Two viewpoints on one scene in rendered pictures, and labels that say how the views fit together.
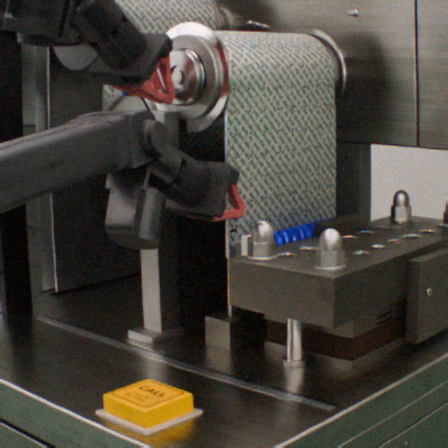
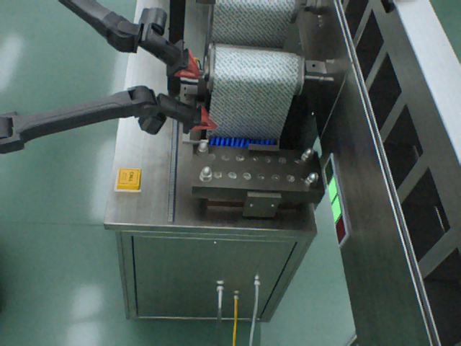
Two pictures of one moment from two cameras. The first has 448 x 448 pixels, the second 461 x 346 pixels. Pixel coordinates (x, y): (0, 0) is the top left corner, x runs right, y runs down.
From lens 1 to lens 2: 1.18 m
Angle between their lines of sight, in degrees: 51
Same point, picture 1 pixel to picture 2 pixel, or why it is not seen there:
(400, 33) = (335, 91)
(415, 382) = (220, 230)
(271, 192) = (235, 124)
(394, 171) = not seen: outside the picture
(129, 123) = (132, 106)
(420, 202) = not seen: outside the picture
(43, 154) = (77, 118)
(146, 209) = (150, 124)
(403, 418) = (211, 236)
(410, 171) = not seen: outside the picture
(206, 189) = (186, 122)
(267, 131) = (237, 105)
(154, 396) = (127, 179)
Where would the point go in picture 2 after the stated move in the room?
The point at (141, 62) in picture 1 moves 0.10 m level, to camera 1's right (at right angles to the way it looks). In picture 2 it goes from (170, 69) to (194, 89)
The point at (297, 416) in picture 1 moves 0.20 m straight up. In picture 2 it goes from (157, 216) to (158, 177)
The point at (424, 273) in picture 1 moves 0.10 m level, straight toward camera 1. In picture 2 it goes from (250, 200) to (221, 212)
